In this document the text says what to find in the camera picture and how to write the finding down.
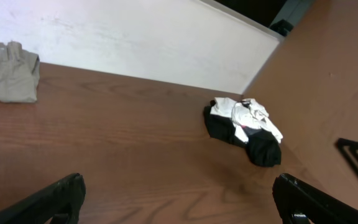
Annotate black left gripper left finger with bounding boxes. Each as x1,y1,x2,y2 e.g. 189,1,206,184
0,173,86,224

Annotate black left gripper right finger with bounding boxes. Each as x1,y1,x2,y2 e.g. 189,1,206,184
272,173,358,224

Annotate khaki green shorts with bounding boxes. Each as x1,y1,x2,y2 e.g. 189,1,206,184
0,41,40,103

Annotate black garment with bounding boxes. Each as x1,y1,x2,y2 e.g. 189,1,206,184
203,101,282,167

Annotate white garment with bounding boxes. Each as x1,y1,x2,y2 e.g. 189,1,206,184
210,97,283,143

